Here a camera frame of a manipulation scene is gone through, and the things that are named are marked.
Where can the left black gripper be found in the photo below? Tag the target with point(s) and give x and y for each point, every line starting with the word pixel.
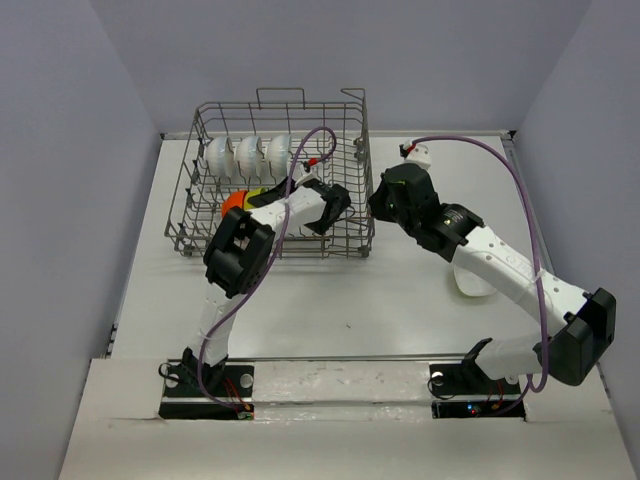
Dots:
pixel 273 195

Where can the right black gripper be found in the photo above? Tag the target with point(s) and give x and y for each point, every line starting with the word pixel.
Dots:
pixel 376 200

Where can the grey wire dish rack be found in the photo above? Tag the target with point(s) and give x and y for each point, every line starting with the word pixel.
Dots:
pixel 330 137

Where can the lime green bowl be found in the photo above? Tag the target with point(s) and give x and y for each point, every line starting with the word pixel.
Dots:
pixel 252 198

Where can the orange bowl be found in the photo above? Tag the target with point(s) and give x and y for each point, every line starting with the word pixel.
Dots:
pixel 235 199

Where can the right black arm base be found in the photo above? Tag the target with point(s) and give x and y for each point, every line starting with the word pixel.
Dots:
pixel 462 390

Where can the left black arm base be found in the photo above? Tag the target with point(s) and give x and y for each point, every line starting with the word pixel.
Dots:
pixel 225 392

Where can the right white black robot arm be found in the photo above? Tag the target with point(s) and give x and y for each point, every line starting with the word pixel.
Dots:
pixel 580 325

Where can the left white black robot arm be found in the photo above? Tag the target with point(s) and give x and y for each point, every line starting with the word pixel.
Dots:
pixel 241 252

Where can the white square bowl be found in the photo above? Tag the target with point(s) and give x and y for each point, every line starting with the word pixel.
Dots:
pixel 470 284

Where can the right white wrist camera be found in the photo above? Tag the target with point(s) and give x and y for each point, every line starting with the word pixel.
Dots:
pixel 417 154

